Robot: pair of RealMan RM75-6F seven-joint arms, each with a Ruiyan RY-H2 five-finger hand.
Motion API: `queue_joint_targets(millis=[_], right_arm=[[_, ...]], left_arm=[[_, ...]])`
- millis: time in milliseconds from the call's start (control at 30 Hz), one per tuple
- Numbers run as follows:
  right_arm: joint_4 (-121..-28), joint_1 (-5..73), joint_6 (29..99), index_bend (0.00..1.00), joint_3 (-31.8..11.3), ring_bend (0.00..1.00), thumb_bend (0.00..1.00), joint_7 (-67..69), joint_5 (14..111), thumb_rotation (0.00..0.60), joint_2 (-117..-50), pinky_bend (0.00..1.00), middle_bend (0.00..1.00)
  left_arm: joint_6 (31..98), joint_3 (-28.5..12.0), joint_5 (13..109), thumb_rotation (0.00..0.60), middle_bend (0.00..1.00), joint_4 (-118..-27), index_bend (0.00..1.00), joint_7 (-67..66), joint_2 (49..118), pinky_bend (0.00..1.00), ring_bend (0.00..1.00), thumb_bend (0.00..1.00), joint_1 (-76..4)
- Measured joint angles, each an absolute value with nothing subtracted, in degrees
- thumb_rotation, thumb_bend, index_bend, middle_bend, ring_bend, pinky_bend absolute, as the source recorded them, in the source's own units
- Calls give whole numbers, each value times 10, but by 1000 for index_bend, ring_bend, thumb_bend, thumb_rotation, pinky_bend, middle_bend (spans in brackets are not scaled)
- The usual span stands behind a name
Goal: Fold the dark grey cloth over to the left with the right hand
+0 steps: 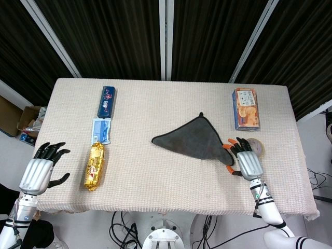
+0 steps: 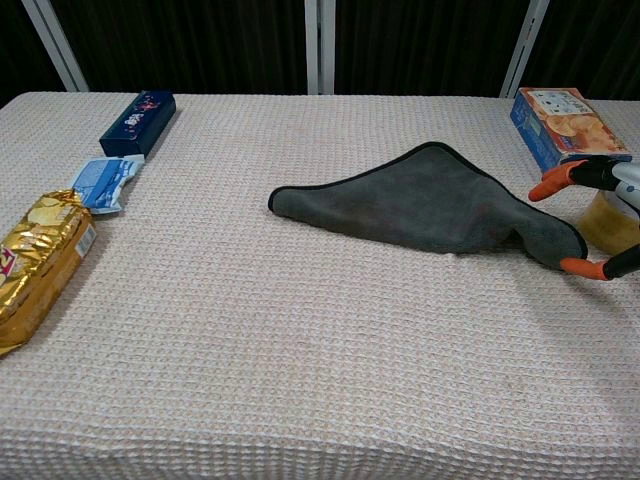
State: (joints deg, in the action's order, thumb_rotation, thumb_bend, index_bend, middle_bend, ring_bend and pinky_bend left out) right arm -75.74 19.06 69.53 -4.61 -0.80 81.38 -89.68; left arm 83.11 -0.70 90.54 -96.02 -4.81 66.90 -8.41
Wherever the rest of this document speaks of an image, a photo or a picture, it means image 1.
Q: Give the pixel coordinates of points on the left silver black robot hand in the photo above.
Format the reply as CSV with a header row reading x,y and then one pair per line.
x,y
36,171

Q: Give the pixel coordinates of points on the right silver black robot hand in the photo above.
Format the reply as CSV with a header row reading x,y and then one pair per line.
x,y
249,163

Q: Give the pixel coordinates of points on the grey microfibre cloth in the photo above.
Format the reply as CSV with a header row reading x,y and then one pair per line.
x,y
197,140

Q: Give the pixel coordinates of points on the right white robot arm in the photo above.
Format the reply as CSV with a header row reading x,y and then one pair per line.
x,y
269,210

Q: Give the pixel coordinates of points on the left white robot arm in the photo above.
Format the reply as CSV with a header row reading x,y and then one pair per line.
x,y
18,218

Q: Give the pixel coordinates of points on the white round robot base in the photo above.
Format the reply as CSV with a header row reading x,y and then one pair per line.
x,y
163,237

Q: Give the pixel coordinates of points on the clear adhesive tape roll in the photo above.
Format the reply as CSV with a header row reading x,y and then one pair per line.
x,y
258,147

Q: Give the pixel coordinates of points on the brown cardboard box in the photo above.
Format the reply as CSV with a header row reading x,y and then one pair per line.
x,y
29,120

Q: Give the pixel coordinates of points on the orange blue snack box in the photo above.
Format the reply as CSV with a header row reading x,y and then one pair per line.
x,y
246,109

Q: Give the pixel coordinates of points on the gold foil snack package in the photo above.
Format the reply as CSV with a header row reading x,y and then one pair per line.
x,y
94,166

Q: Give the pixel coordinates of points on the light blue white packet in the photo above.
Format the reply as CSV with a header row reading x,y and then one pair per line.
x,y
101,131

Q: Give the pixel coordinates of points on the beige woven tablecloth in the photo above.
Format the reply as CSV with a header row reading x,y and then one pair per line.
x,y
166,155

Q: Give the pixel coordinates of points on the dark blue rectangular box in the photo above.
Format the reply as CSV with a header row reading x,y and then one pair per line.
x,y
106,101

